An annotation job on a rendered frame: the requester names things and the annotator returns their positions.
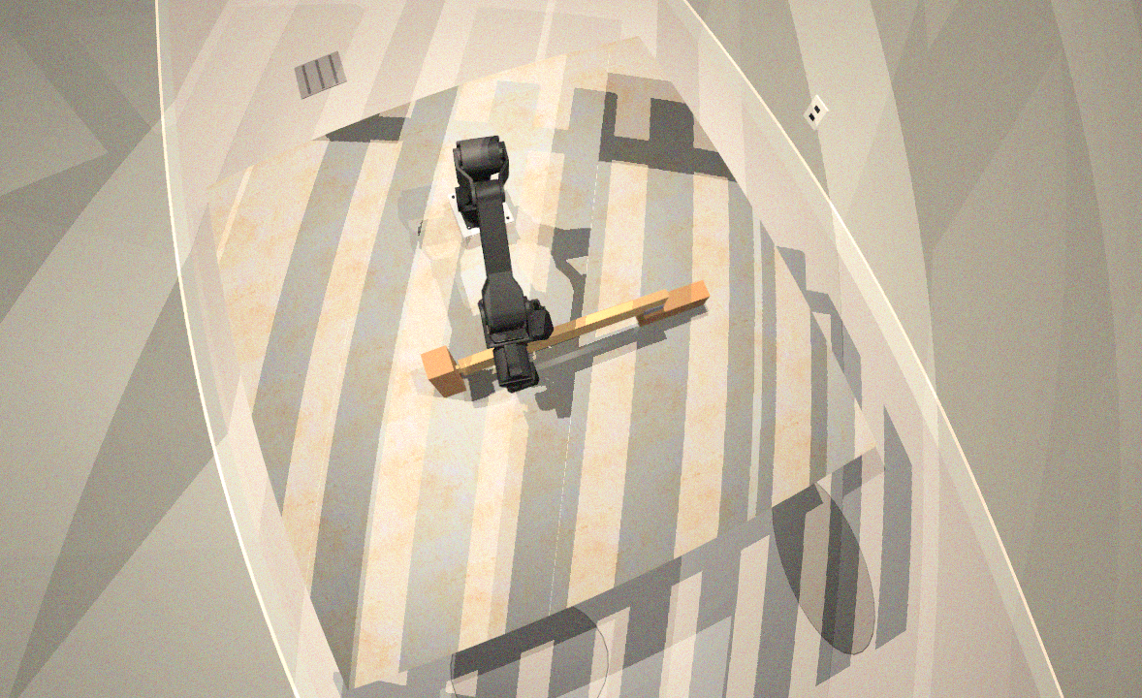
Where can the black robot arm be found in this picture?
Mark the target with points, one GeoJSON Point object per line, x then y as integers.
{"type": "Point", "coordinates": [512, 319]}

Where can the long wooden rail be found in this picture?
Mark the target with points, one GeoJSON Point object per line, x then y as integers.
{"type": "Point", "coordinates": [574, 328]}

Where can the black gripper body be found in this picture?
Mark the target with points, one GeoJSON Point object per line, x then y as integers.
{"type": "Point", "coordinates": [533, 370]}

